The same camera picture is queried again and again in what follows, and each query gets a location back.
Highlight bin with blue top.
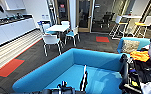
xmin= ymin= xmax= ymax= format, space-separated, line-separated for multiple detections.
xmin=37 ymin=20 xmax=46 ymax=31

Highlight white garment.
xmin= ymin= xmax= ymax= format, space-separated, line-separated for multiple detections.
xmin=140 ymin=81 xmax=151 ymax=94

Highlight white upper cabinets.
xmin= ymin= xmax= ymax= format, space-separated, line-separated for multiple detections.
xmin=4 ymin=0 xmax=27 ymax=11

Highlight orange garment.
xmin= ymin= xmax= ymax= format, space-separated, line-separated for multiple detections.
xmin=129 ymin=49 xmax=151 ymax=64

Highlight white kitchen counter cabinets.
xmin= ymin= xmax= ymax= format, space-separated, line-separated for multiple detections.
xmin=0 ymin=13 xmax=37 ymax=51

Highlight beige patterned cushion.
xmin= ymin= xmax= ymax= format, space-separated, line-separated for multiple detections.
xmin=121 ymin=39 xmax=141 ymax=54

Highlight white bar stool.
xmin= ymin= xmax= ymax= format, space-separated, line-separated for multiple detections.
xmin=109 ymin=14 xmax=126 ymax=40

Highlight all-white chair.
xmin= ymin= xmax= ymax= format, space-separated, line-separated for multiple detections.
xmin=60 ymin=20 xmax=71 ymax=28
xmin=42 ymin=33 xmax=64 ymax=57

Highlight large blue sofa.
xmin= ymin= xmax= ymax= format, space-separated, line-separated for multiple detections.
xmin=11 ymin=48 xmax=130 ymax=94

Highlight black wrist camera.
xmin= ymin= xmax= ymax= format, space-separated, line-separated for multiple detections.
xmin=57 ymin=80 xmax=68 ymax=89

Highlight small blue armchair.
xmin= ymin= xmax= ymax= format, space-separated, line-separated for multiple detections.
xmin=116 ymin=36 xmax=151 ymax=55

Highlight white square table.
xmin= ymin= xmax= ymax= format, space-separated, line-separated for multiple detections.
xmin=45 ymin=23 xmax=71 ymax=35

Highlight white plastic hanger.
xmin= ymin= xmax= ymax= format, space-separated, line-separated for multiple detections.
xmin=80 ymin=64 xmax=89 ymax=93

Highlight black clothes cart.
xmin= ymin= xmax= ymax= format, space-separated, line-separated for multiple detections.
xmin=119 ymin=53 xmax=151 ymax=94

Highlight yellow bar stool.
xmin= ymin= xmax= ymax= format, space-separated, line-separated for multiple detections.
xmin=133 ymin=15 xmax=151 ymax=39

